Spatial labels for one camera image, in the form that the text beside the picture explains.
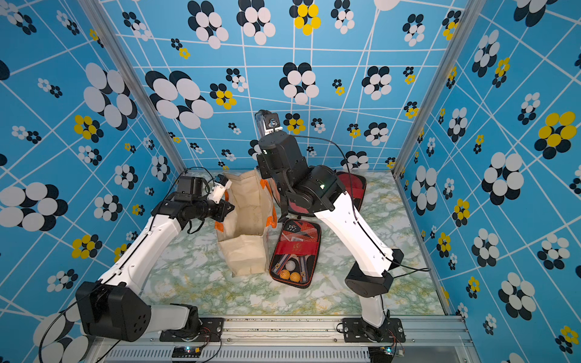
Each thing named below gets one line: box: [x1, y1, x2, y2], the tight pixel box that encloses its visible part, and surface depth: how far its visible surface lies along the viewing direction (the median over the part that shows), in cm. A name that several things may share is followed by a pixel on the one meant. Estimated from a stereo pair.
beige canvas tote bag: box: [214, 168, 277, 278], surface depth 84 cm
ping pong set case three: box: [269, 218, 322, 289], surface depth 90 cm
